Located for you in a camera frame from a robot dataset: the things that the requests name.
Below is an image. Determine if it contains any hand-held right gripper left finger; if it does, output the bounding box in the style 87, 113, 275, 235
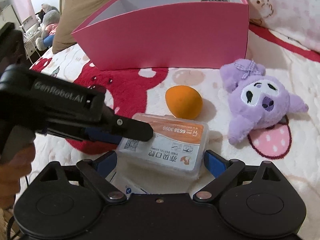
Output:
32, 151, 127, 203

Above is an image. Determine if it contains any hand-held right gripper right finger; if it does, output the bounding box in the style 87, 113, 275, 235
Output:
192, 149, 284, 202

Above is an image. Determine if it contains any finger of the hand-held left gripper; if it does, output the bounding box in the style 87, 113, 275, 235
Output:
46, 126, 124, 145
100, 105, 153, 142

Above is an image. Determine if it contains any small white tissue pack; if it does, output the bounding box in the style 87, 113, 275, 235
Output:
110, 172, 150, 195

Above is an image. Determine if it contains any clear orange-label plastic box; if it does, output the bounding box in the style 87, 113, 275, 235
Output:
115, 113, 210, 180

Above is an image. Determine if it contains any orange makeup sponge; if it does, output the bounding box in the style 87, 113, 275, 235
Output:
165, 85, 203, 119

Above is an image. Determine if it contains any pink cardboard box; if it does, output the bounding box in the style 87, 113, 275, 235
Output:
71, 0, 250, 72

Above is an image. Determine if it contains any person's left hand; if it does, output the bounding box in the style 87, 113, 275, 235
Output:
0, 144, 34, 209

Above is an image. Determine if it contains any white shelf unit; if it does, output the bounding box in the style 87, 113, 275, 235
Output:
21, 15, 43, 55

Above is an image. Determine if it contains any purple plush toy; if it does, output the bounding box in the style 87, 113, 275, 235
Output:
219, 58, 309, 160

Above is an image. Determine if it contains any grey plush toy pink shirt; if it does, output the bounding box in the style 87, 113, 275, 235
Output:
35, 9, 60, 50

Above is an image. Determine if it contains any black white plush toy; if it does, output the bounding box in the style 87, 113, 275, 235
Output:
35, 4, 50, 27

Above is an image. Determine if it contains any brown pillow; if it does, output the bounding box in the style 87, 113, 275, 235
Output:
52, 0, 150, 54

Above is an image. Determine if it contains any pink checked pillow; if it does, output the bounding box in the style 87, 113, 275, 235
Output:
231, 0, 320, 55

